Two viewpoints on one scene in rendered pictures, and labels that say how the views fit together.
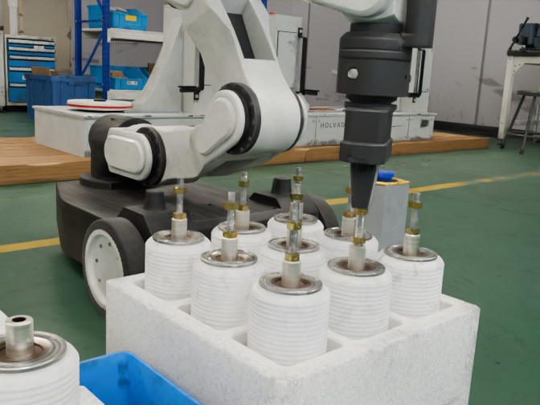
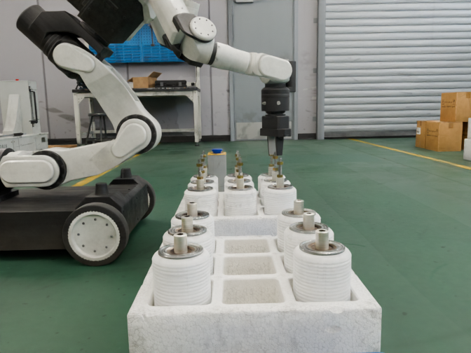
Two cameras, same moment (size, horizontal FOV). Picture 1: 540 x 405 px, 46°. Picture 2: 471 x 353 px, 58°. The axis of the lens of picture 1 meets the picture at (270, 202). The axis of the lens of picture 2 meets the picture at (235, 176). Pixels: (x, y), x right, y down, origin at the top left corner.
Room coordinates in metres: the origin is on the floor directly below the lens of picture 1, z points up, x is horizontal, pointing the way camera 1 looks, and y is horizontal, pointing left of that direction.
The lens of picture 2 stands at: (-0.01, 0.99, 0.49)
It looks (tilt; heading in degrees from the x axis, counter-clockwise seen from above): 9 degrees down; 311
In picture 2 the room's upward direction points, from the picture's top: 1 degrees counter-clockwise
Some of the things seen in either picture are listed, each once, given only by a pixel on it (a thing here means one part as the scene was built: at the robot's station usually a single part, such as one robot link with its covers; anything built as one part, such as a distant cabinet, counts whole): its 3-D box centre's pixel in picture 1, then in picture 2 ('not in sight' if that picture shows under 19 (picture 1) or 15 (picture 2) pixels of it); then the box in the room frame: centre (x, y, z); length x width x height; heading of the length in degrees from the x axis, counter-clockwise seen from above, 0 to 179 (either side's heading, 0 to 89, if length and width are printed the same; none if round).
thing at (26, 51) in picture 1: (21, 73); not in sight; (6.12, 2.44, 0.34); 0.59 x 0.47 x 0.69; 42
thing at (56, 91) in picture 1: (60, 97); not in sight; (5.29, 1.79, 0.18); 0.50 x 0.41 x 0.37; 47
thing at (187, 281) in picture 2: not in sight; (183, 302); (0.51, 0.54, 0.16); 0.10 x 0.10 x 0.18
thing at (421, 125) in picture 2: not in sight; (433, 134); (1.46, -4.11, 0.15); 0.30 x 0.24 x 0.30; 41
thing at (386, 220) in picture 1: (374, 263); (217, 192); (1.12, -0.20, 0.16); 0.07 x 0.07 x 0.31; 42
